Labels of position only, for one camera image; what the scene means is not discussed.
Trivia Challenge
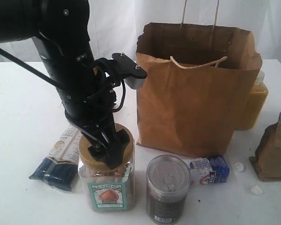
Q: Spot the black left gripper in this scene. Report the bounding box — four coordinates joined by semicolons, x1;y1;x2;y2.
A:
56;56;130;169

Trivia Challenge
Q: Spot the clear jar with yellow lid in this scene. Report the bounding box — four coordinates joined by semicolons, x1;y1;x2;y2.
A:
78;123;136;211

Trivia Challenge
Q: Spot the clear can with pull-tab lid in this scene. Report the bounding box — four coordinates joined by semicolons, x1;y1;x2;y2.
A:
146;155;191;225

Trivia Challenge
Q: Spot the brown paper shopping bag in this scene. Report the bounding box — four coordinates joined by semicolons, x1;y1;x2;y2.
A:
136;22;262;158

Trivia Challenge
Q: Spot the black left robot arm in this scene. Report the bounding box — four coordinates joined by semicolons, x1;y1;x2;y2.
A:
0;0;138;170

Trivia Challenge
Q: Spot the blue spaghetti pasta packet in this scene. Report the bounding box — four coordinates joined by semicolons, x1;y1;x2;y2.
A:
29;125;82;192

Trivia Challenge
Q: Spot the blue white milk carton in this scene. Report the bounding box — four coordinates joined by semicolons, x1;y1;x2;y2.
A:
183;156;230;187

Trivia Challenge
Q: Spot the white backdrop curtain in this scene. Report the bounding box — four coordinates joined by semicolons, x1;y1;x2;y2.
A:
0;0;281;62

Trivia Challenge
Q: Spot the white crumb front right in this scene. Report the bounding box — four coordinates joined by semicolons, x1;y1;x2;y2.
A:
250;185;263;195

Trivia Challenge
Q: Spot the yellow juice bottle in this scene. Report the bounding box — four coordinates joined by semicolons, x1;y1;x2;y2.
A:
236;70;268;130

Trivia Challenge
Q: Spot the brown kraft paper pouch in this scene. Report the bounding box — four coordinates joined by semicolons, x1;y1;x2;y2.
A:
249;112;281;182

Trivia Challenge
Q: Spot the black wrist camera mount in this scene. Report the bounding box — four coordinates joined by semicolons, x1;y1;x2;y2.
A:
112;53;148;90

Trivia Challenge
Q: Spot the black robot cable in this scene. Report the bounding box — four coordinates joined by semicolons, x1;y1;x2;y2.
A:
0;43;59;89

